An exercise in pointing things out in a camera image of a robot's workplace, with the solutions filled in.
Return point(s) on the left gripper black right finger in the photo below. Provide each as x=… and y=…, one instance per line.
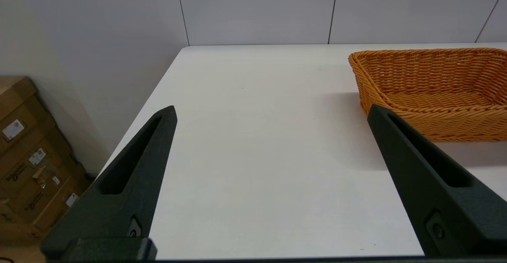
x=463, y=215

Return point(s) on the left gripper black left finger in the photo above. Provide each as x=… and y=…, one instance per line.
x=119, y=211

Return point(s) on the orange wicker basket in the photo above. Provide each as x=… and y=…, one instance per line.
x=435, y=96

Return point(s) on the brown cardboard box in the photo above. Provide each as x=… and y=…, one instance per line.
x=16, y=227
x=47, y=199
x=23, y=168
x=20, y=108

